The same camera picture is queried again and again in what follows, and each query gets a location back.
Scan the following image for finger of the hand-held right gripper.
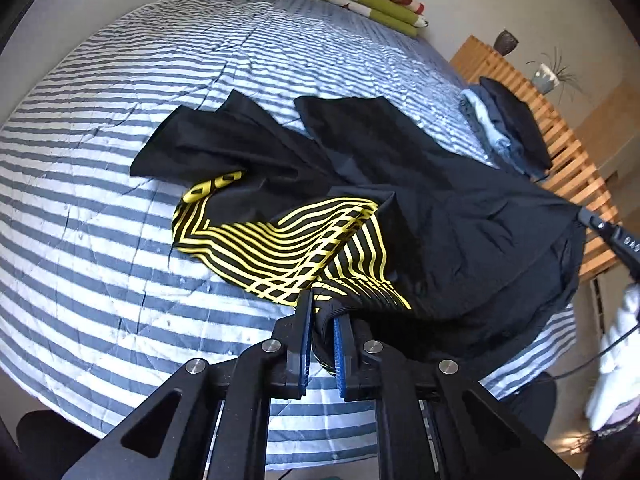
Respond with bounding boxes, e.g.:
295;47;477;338
575;207;640;272

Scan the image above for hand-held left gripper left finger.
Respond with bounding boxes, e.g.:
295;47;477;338
62;290;321;480

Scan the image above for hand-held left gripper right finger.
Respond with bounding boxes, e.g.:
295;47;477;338
332;310;581;480

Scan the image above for black pants with yellow stripes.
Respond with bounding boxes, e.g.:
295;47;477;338
130;90;587;376

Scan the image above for person's right forearm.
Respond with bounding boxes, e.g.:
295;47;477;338
590;405;640;443

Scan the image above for person's right hand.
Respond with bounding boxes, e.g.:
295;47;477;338
586;281;640;432

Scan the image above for dark blue folded garment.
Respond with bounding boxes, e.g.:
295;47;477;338
470;85;551;182

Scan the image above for light wooden cabinet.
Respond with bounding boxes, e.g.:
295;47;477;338
565;82;640;226

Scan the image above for potted plant in white pot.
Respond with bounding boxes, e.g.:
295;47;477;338
525;47;586;107

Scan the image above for light blue folded garment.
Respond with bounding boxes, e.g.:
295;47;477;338
460;87;516;155

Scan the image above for person's right leg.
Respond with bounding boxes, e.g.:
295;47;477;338
500;372;559;455

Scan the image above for person's leg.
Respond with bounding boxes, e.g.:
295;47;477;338
500;372;559;455
16;409;98;480

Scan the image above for dark vase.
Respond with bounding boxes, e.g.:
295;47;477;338
495;30;519;57

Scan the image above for person's left leg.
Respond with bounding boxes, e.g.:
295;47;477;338
16;409;98;480

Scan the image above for blue white striped bed cover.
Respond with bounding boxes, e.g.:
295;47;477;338
0;0;581;472

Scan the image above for wooden slatted bed frame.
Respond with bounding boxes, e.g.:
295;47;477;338
450;35;623;281

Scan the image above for black cable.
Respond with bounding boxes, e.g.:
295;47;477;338
550;305;640;381

